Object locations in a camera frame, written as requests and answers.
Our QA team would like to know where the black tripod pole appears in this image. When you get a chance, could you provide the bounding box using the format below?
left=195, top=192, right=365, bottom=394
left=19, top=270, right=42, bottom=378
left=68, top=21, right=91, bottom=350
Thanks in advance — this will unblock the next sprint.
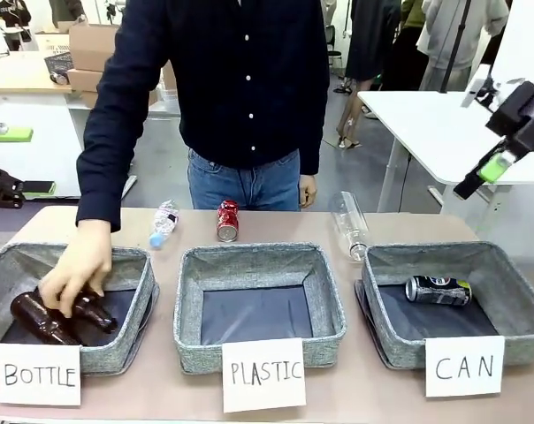
left=439, top=0, right=472, bottom=94

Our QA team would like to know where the person's left hand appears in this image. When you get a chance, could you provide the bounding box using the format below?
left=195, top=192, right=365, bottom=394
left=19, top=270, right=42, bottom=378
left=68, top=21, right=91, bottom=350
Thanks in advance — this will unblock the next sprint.
left=298, top=173, right=318, bottom=210

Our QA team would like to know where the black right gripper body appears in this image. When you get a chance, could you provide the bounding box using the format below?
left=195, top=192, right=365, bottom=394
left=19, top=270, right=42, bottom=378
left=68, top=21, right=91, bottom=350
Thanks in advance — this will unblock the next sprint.
left=485, top=81, right=534, bottom=155

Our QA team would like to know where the large cardboard box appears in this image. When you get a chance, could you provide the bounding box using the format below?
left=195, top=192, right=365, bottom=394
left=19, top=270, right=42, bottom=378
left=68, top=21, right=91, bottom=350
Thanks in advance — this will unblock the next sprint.
left=67, top=23, right=120, bottom=72

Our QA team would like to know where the bystander in beige hoodie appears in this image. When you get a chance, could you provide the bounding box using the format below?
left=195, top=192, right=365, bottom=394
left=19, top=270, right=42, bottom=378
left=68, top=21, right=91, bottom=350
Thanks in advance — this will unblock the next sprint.
left=416, top=0, right=511, bottom=93

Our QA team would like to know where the black Pepsi can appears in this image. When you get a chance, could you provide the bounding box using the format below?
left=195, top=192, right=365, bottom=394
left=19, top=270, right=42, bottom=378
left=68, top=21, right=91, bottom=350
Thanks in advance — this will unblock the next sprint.
left=404, top=275, right=473, bottom=307

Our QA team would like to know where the white paper sign PLASTIC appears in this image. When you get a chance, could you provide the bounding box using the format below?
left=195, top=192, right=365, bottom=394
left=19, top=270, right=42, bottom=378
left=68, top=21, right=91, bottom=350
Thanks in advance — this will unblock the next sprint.
left=220, top=337, right=308, bottom=414

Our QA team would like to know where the crumpled plastic bottle blue cap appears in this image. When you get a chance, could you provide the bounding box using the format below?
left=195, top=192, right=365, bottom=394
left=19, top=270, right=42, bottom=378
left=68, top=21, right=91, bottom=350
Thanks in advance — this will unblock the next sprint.
left=148, top=199, right=181, bottom=250

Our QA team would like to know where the person in dark shirt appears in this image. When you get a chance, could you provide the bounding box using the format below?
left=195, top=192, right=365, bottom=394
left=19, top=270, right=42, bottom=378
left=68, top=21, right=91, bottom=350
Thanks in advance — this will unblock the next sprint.
left=75, top=0, right=332, bottom=233

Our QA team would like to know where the small cardboard box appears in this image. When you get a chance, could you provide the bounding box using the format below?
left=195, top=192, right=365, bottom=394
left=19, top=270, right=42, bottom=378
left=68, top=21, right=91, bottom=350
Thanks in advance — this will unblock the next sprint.
left=66, top=67, right=105, bottom=95

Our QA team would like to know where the grey fabric basket plastic label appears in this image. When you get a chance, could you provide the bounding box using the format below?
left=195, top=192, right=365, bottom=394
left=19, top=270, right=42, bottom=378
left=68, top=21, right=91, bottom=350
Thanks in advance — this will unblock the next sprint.
left=172, top=241, right=348, bottom=376

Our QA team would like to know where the person's right forearm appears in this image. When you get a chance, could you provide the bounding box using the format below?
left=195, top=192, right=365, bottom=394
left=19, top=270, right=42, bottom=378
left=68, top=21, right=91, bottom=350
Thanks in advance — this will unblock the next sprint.
left=75, top=127, right=138, bottom=233

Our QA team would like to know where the black printed box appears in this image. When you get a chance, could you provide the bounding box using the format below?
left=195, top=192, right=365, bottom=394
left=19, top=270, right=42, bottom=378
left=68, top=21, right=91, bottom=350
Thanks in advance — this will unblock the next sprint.
left=42, top=51, right=74, bottom=75

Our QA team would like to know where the person's left forearm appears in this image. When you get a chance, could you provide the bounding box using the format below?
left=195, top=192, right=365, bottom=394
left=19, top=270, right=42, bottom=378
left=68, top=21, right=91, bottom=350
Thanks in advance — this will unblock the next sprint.
left=296, top=105, right=331, bottom=177

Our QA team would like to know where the grey fabric basket can label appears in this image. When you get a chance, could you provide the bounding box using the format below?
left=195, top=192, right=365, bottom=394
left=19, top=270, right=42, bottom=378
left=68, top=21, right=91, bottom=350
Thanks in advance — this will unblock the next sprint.
left=354, top=239, right=534, bottom=370

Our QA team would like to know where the bystander in black white top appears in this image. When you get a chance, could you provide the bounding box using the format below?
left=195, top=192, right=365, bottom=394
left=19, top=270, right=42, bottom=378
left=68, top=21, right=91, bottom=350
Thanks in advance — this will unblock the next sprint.
left=0, top=0, right=33, bottom=52

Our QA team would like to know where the brown glass bottle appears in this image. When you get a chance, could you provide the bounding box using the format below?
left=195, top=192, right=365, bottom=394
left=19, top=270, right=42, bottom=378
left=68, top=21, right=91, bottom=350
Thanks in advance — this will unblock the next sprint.
left=10, top=290, right=81, bottom=347
left=71, top=285, right=119, bottom=335

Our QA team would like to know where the white paper sign BOTTLE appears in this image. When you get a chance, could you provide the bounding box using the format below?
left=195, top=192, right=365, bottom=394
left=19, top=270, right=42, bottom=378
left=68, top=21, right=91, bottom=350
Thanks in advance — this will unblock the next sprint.
left=0, top=343, right=83, bottom=407

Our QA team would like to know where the person's right hand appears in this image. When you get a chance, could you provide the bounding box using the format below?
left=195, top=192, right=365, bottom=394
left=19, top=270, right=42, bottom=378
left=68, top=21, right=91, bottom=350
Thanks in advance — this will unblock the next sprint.
left=38, top=217, right=115, bottom=320

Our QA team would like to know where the bystander in black coat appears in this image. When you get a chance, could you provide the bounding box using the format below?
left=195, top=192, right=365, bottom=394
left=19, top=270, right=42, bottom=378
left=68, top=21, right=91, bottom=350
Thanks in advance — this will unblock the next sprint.
left=336, top=0, right=404, bottom=151

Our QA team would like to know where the bystander in olive jacket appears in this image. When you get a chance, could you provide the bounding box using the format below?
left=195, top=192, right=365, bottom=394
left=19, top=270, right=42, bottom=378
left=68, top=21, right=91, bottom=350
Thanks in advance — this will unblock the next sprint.
left=379, top=0, right=432, bottom=93

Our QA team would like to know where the clear plastic bottle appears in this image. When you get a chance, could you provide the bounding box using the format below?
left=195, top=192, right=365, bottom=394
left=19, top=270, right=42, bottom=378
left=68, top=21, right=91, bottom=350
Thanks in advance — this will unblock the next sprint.
left=328, top=190, right=371, bottom=263

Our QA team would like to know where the light wooden table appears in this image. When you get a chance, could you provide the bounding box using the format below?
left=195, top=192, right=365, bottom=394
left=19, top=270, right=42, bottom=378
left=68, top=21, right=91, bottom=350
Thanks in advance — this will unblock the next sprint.
left=0, top=49, right=74, bottom=95

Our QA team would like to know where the white paper sign CAN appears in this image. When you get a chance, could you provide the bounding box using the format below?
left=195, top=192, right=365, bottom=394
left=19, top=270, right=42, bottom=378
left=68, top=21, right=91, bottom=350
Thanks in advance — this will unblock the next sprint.
left=423, top=335, right=507, bottom=399

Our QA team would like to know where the grey fabric basket bottle label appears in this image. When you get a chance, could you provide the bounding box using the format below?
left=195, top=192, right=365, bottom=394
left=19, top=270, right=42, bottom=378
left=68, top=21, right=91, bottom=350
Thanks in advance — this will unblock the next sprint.
left=0, top=241, right=161, bottom=377

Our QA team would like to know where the red soda can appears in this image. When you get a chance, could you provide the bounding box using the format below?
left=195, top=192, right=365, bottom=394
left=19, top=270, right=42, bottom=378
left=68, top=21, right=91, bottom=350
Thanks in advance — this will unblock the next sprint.
left=216, top=199, right=242, bottom=243

